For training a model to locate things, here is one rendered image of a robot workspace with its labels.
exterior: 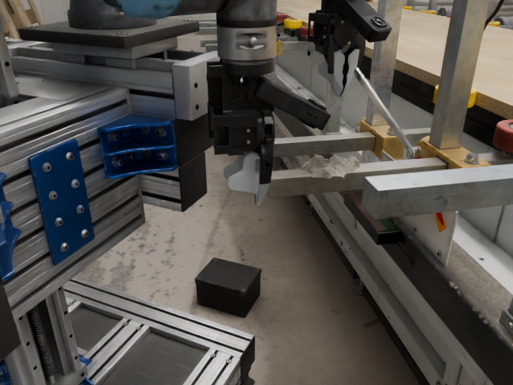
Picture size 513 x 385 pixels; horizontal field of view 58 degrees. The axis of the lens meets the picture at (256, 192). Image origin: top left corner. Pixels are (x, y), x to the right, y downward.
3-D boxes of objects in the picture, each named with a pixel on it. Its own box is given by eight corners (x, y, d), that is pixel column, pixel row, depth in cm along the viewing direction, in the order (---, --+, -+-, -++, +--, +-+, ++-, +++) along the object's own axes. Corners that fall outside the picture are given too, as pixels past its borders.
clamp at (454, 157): (455, 197, 70) (462, 166, 68) (411, 163, 82) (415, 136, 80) (488, 194, 71) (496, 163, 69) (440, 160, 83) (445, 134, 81)
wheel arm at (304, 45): (206, 56, 179) (205, 44, 177) (205, 54, 182) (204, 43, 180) (314, 52, 187) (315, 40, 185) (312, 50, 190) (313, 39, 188)
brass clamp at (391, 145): (378, 161, 94) (381, 137, 92) (352, 138, 106) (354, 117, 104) (406, 159, 95) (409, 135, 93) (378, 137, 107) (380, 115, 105)
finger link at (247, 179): (226, 207, 69) (224, 149, 65) (265, 203, 70) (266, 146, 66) (229, 218, 66) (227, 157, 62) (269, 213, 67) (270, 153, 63)
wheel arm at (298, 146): (259, 163, 93) (260, 143, 91) (256, 156, 96) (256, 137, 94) (457, 147, 100) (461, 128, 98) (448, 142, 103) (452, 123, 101)
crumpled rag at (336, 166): (311, 181, 66) (311, 166, 65) (297, 163, 72) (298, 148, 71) (369, 176, 67) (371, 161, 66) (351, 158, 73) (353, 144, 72)
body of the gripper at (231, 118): (208, 140, 68) (204, 56, 62) (266, 137, 69) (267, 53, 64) (215, 160, 61) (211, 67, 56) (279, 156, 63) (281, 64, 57)
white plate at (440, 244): (443, 266, 75) (455, 212, 70) (375, 195, 98) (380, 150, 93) (446, 266, 75) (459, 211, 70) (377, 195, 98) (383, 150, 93)
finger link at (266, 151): (253, 175, 68) (253, 117, 64) (265, 173, 68) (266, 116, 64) (259, 189, 64) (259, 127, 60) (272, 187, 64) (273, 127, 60)
